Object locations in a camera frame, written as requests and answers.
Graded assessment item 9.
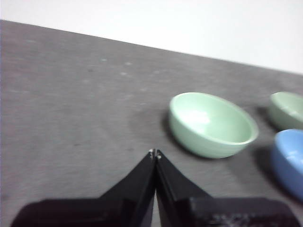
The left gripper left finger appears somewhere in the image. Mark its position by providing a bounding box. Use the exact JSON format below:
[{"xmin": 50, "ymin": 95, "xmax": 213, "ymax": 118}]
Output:
[{"xmin": 99, "ymin": 148, "xmax": 157, "ymax": 227}]

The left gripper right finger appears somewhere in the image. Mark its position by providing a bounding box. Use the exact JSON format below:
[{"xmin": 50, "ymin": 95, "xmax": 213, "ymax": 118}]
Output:
[{"xmin": 155, "ymin": 149, "xmax": 212, "ymax": 227}]

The green ribbed bowl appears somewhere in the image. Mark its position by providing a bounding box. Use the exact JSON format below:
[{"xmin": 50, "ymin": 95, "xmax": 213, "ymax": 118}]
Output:
[
  {"xmin": 269, "ymin": 91, "xmax": 303, "ymax": 131},
  {"xmin": 169, "ymin": 92, "xmax": 259, "ymax": 159}
]

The blue ribbed bowl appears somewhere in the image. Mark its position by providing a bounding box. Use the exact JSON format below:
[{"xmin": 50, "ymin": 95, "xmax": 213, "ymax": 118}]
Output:
[{"xmin": 271, "ymin": 129, "xmax": 303, "ymax": 203}]

